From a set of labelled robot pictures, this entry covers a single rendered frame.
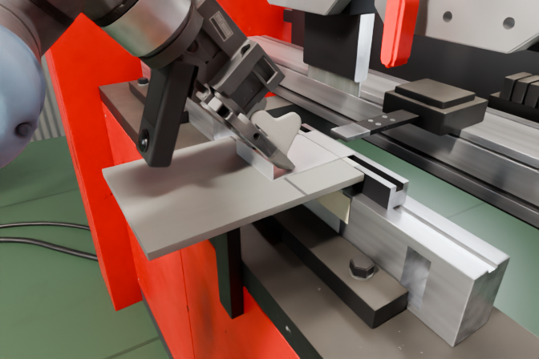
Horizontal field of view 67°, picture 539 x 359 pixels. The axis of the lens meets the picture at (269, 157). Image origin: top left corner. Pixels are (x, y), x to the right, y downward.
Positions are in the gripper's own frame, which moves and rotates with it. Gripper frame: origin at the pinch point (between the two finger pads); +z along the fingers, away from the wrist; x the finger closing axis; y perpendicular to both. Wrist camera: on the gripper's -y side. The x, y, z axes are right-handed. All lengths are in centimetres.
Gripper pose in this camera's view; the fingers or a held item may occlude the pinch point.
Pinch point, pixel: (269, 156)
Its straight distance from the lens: 50.5
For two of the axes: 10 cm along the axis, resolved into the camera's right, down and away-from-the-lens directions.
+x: -5.4, -3.9, 7.5
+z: 5.5, 5.1, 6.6
